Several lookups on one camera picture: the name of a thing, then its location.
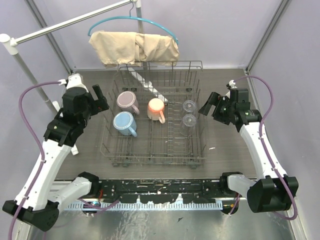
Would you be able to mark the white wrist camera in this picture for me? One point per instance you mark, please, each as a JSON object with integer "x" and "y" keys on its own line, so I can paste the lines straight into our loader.
{"x": 231, "y": 85}
{"x": 76, "y": 81}

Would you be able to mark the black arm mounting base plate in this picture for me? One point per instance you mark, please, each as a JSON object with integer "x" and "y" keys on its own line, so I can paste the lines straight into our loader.
{"x": 160, "y": 191}

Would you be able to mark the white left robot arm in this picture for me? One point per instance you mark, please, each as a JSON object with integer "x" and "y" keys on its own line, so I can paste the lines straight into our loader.
{"x": 34, "y": 205}

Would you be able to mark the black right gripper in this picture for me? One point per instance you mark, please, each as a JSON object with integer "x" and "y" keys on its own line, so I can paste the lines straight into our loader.
{"x": 222, "y": 100}

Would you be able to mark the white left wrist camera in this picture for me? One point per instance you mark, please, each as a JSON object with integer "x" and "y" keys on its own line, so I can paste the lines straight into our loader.
{"x": 76, "y": 81}

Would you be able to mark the beige cloth on hanger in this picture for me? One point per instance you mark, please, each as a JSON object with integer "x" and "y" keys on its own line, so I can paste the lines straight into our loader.
{"x": 132, "y": 48}

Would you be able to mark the blue ceramic mug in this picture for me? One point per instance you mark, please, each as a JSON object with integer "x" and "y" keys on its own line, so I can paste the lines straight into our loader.
{"x": 125, "y": 123}

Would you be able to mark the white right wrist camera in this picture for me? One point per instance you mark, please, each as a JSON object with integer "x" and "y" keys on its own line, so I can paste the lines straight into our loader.
{"x": 231, "y": 85}

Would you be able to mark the clear faceted glass cup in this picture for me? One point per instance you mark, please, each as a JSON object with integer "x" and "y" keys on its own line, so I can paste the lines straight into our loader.
{"x": 189, "y": 107}

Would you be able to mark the lilac ceramic mug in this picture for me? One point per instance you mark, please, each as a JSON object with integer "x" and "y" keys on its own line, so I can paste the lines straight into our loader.
{"x": 127, "y": 101}

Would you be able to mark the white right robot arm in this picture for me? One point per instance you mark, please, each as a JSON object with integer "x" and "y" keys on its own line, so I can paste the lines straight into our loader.
{"x": 273, "y": 188}

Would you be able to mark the pink ceramic mug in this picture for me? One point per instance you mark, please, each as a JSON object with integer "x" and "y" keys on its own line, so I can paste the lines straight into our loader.
{"x": 155, "y": 110}

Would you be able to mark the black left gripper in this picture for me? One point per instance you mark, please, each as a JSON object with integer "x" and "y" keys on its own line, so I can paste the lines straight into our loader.
{"x": 94, "y": 103}

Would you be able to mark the white clothes rail stand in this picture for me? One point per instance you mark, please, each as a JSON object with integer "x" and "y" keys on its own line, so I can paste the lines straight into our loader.
{"x": 16, "y": 142}

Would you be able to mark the grey wire dish rack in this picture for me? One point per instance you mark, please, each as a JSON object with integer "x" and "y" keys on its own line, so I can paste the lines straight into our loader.
{"x": 156, "y": 143}

